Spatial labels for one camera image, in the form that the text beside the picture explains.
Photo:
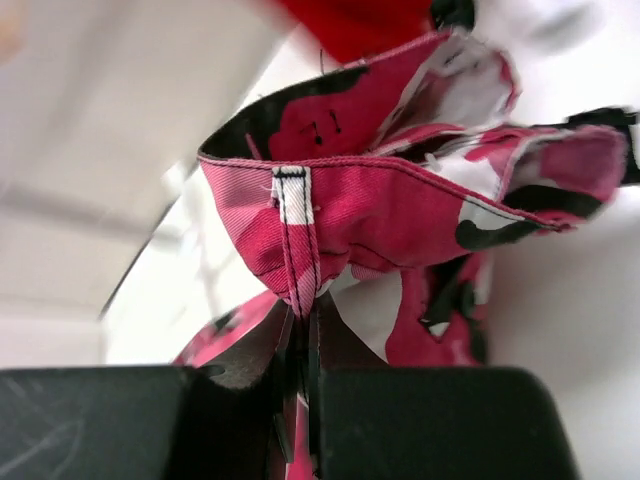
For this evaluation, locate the pink camouflage trousers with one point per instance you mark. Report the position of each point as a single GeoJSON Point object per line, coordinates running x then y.
{"type": "Point", "coordinates": [387, 185]}

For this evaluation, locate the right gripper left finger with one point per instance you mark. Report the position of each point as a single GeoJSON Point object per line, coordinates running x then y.
{"type": "Point", "coordinates": [233, 418]}

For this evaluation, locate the red shorts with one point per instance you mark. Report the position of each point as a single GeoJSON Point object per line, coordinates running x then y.
{"type": "Point", "coordinates": [349, 30]}

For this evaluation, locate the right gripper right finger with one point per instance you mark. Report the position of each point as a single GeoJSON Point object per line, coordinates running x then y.
{"type": "Point", "coordinates": [369, 420]}

